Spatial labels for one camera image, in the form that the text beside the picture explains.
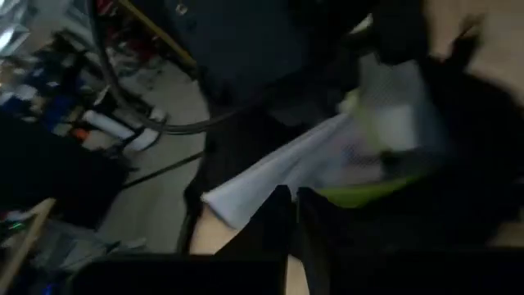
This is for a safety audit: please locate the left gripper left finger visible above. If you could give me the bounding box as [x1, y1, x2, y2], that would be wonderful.
[71, 184, 294, 295]

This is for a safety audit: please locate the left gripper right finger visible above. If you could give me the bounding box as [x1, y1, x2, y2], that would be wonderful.
[297, 187, 524, 295]

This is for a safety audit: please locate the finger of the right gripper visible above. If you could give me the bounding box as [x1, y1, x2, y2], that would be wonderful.
[370, 0, 433, 66]

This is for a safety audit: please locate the white mesh pouch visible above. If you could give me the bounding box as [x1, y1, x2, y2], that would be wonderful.
[200, 51, 451, 230]

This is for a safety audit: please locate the large black partition curtain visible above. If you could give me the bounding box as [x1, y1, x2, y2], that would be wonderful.
[130, 0, 369, 107]

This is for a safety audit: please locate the white cylindrical object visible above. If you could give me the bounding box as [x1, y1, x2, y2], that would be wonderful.
[81, 109, 161, 152]

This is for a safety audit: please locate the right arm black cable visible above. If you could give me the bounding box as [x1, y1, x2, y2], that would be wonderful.
[86, 0, 263, 136]

